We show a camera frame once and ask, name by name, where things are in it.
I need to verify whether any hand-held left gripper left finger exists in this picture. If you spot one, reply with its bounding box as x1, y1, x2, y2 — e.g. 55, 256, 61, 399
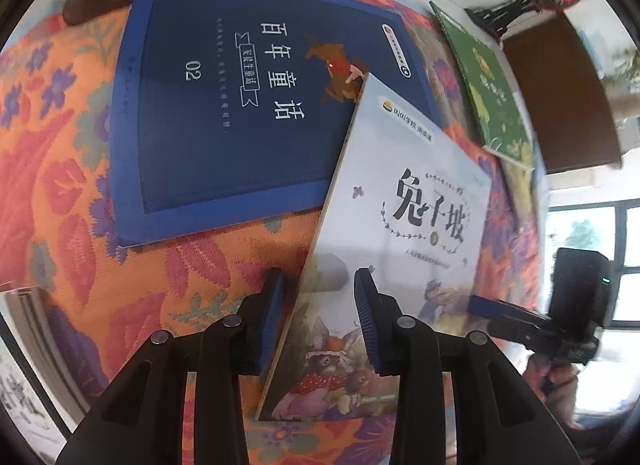
56, 267, 288, 465

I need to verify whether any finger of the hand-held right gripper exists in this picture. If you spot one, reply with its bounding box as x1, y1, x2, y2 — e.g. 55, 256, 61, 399
466, 294, 550, 344

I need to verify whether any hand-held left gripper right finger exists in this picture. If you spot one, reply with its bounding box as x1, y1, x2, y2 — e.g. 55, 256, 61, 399
353, 267, 583, 465

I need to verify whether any white book with dressed rabbits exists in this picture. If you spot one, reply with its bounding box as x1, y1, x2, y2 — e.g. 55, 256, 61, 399
255, 72, 493, 421

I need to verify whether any navy blue book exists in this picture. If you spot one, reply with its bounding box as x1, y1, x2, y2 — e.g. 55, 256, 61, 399
109, 0, 443, 248

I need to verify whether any green caterpillar book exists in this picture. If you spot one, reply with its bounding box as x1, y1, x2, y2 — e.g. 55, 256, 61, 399
429, 0, 536, 171

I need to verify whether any person's right hand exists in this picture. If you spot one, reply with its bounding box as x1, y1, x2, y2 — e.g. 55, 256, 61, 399
522, 351, 582, 418

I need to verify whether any window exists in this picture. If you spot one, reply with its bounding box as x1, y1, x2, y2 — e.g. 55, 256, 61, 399
545, 198, 640, 336

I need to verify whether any brown wooden cabinet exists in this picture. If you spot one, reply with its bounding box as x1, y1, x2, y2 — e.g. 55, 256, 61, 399
502, 10, 623, 176

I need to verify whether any floral orange mat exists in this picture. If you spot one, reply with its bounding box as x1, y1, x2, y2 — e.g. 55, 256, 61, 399
0, 0, 546, 465

